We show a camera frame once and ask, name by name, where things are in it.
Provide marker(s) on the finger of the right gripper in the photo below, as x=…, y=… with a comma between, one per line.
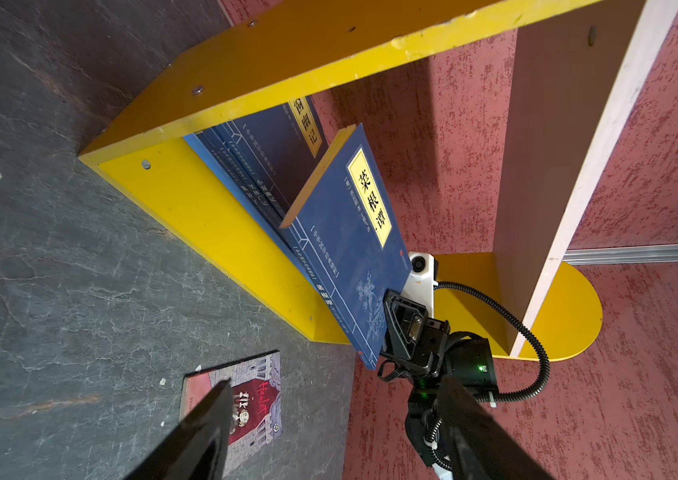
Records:
x=405, y=321

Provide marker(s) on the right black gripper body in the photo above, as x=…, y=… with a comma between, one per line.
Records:
x=425, y=342

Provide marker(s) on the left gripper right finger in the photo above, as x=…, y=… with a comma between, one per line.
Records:
x=477, y=446

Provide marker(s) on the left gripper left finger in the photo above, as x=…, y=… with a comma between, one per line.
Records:
x=197, y=447

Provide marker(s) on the red pink picture book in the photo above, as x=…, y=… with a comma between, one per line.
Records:
x=257, y=402

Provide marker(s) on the blue book yellow label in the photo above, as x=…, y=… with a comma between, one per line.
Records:
x=278, y=148

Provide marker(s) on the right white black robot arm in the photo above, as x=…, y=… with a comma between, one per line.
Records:
x=445, y=368

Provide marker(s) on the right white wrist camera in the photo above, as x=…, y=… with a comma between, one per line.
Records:
x=421, y=283

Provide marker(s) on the right corner aluminium post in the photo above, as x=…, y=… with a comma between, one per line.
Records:
x=623, y=255

